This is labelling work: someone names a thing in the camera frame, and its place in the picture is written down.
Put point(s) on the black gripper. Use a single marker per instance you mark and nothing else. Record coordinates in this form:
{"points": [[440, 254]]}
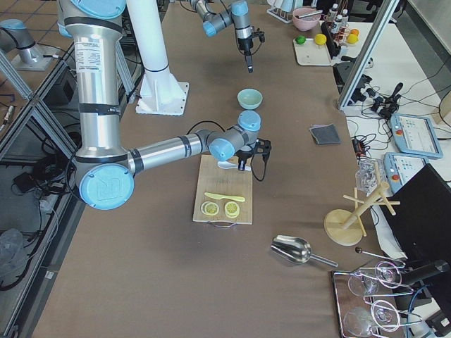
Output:
{"points": [[244, 155], [245, 45]]}

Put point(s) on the white ceramic spoon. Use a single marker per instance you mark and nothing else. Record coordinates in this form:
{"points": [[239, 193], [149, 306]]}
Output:
{"points": [[228, 165]]}

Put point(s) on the light green bowl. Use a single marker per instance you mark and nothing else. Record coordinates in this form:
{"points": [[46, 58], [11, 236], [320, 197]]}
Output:
{"points": [[249, 98]]}

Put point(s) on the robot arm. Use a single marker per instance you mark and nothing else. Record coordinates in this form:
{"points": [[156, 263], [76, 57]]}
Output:
{"points": [[237, 15], [105, 170]]}

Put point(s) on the pink ribbed bowl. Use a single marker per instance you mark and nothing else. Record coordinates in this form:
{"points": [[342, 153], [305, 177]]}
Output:
{"points": [[305, 18]]}

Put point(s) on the bamboo cutting board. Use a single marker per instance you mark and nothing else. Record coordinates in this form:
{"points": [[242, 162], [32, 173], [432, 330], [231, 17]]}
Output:
{"points": [[213, 179]]}

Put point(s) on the yellow plastic knife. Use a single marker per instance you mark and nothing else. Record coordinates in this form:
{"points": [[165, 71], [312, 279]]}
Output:
{"points": [[224, 196]]}

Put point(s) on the green lime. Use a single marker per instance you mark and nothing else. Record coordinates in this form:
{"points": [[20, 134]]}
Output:
{"points": [[301, 39]]}

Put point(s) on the lemon slice lower top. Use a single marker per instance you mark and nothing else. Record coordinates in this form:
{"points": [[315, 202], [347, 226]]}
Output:
{"points": [[211, 207]]}

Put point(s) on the lemon slice lower bottom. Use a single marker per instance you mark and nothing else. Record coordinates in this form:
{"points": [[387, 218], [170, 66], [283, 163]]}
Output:
{"points": [[202, 208]]}

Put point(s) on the beige rabbit tray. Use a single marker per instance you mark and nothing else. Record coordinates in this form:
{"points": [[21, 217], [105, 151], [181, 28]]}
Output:
{"points": [[311, 54]]}

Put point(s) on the yellow lemon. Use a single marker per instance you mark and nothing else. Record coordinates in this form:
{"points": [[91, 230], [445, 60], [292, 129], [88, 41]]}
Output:
{"points": [[320, 39]]}

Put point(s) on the grey folded cloth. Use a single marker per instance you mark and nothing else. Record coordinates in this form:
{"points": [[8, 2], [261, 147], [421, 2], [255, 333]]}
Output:
{"points": [[325, 134]]}

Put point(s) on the metal scoop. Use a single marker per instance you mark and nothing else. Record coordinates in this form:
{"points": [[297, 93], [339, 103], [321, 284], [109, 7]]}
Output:
{"points": [[297, 250]]}

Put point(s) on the wooden mug tree stand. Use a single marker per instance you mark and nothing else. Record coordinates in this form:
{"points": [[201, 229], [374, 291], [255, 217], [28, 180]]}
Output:
{"points": [[345, 227]]}

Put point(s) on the teach pendant lower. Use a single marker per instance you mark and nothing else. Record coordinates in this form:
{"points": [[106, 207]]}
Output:
{"points": [[400, 168]]}

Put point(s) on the teach pendant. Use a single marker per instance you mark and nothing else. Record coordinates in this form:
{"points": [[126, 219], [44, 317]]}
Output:
{"points": [[415, 135], [400, 168]]}

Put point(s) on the teach pendant upper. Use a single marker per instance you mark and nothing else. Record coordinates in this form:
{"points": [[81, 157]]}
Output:
{"points": [[415, 135]]}

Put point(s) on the black monitor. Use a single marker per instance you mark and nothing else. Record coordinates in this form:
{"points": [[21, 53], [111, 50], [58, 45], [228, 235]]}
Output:
{"points": [[421, 224]]}

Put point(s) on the wine glass rack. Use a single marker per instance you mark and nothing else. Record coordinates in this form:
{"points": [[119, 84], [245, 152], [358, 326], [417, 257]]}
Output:
{"points": [[365, 301]]}

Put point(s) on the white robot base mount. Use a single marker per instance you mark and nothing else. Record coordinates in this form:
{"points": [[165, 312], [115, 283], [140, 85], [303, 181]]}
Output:
{"points": [[160, 92]]}

